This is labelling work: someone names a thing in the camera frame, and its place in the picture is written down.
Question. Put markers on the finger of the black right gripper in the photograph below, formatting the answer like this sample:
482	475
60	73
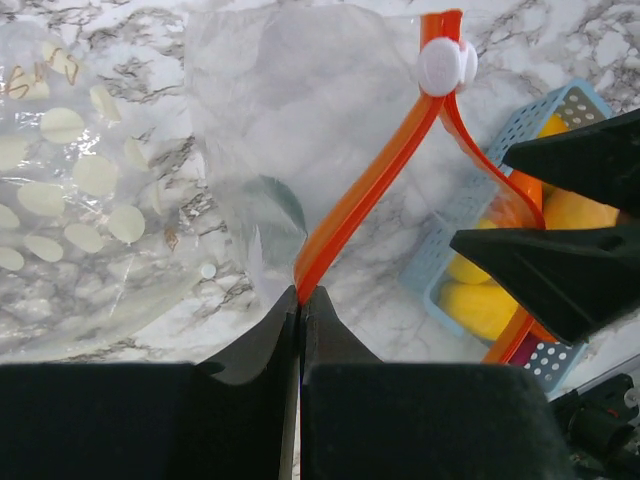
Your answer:
599	161

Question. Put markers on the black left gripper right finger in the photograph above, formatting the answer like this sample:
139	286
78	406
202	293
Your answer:
363	418

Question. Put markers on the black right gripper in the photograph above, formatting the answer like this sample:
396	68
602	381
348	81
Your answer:
605	425

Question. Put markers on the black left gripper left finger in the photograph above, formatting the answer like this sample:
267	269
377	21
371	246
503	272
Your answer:
230	416

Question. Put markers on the orange yellow toy mango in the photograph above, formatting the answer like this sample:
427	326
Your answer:
565	210

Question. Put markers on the orange toy pepper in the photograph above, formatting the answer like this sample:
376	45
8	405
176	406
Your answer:
509	211

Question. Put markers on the clear zip bag orange zipper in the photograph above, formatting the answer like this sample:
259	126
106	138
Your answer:
329	135

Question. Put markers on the yellow toy pepper upper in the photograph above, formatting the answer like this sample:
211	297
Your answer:
554	126

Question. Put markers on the yellow toy pepper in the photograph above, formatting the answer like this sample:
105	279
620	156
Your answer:
485	310
554	126

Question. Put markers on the purple toy eggplant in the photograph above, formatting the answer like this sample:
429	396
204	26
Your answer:
523	353

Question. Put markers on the light blue perforated basket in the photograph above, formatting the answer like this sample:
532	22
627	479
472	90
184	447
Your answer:
436	263

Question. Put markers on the yellow toy pepper lower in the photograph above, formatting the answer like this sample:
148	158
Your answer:
485	310

